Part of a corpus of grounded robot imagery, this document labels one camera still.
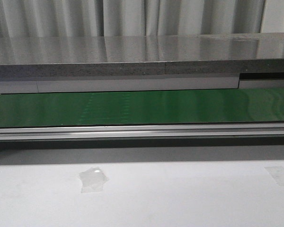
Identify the clear tape patch left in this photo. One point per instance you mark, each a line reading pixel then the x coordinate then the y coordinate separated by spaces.
pixel 93 180

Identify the grey speckled stone countertop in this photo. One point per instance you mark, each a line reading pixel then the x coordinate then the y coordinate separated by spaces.
pixel 53 57

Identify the green conveyor belt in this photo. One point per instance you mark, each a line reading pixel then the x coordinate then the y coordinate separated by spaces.
pixel 142 107

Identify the grey cabinet front panel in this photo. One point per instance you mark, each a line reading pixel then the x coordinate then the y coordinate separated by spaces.
pixel 142 82

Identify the clear tape strip right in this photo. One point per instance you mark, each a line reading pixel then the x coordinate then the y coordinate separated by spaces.
pixel 277 173

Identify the white pleated curtain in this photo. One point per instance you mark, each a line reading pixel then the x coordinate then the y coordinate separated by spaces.
pixel 68 18

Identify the aluminium conveyor side rail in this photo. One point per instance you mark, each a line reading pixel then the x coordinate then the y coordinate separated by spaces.
pixel 143 131

